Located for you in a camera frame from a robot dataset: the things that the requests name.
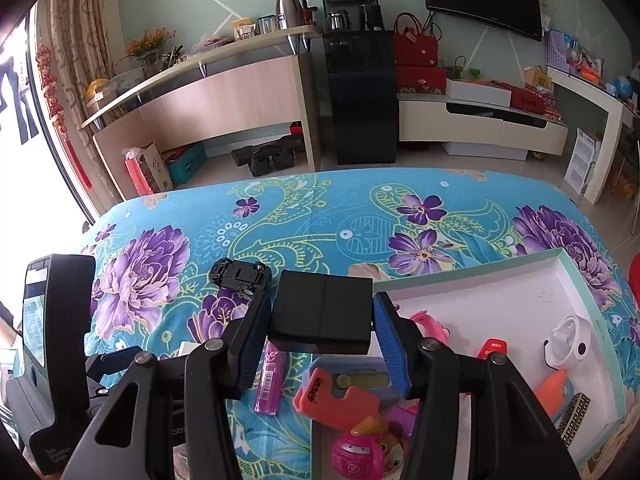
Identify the hanging dark clothes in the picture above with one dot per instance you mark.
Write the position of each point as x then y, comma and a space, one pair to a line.
22, 110

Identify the wooden shelf desk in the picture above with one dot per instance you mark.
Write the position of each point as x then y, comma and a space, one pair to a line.
225, 95

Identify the red hanging decoration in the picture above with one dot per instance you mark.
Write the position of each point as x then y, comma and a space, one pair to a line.
52, 95

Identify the beige patterned curtain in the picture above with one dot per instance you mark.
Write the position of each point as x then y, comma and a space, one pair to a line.
80, 35

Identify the red patterned flat box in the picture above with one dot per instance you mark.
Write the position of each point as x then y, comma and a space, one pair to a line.
532, 100

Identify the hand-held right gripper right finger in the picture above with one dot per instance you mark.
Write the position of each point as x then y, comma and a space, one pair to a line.
390, 340

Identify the black toy car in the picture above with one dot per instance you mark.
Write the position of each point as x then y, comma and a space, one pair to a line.
240, 275

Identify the steel thermos jug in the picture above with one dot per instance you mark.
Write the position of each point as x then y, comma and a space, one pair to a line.
290, 10

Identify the yellow flowers in vase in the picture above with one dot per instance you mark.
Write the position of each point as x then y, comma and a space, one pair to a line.
150, 42

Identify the red white correction fluid bottle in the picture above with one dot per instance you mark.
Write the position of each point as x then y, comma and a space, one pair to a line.
492, 349

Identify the gold patterned lighter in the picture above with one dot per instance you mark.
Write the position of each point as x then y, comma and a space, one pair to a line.
575, 415

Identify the black floor exerciser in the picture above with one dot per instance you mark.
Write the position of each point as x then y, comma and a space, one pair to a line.
265, 157

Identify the floral blue blanket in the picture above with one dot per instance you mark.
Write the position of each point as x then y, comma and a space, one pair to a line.
350, 210

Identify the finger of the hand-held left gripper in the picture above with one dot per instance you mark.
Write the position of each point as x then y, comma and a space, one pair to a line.
117, 355

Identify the white flat box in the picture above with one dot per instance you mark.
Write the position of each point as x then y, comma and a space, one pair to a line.
475, 92

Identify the white shallow box tray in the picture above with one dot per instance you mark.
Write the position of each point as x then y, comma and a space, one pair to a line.
500, 300

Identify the wall calendar poster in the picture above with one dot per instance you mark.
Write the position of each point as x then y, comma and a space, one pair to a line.
572, 52

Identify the large orange blue toy knife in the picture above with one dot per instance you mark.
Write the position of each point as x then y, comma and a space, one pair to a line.
550, 390

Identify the yellow labelled container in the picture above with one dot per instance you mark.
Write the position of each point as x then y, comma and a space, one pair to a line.
244, 30

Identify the white block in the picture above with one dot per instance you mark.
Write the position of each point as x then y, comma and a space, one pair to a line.
189, 348

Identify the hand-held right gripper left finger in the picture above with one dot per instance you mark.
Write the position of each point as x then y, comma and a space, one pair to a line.
250, 340

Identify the white paper calendar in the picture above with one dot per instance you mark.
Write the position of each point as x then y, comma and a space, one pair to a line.
582, 162

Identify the black water dispenser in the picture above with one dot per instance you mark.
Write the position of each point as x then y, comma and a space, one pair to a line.
360, 100

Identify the yellow round object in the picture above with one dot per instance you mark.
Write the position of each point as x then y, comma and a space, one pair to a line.
96, 91

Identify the purple lighter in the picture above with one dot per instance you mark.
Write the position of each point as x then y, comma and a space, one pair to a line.
270, 385

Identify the magenta plastic piece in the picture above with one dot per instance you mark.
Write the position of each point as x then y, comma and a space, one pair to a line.
400, 420

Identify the black box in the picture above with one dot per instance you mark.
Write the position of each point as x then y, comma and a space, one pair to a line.
320, 310

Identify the white television cabinet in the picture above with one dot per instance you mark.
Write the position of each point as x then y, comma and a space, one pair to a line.
425, 120

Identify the brown patterned paper bag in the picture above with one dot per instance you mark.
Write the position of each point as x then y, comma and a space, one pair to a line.
157, 167

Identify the white side desk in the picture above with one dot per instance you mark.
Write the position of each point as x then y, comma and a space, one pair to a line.
607, 160

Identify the pink spinning top toy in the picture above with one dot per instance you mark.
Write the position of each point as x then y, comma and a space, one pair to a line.
357, 455

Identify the glass jars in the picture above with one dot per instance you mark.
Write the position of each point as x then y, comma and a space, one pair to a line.
267, 25

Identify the small orange blue toy knife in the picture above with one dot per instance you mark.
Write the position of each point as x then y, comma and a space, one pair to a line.
325, 400

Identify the red handbag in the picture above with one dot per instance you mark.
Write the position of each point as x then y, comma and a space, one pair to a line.
415, 50

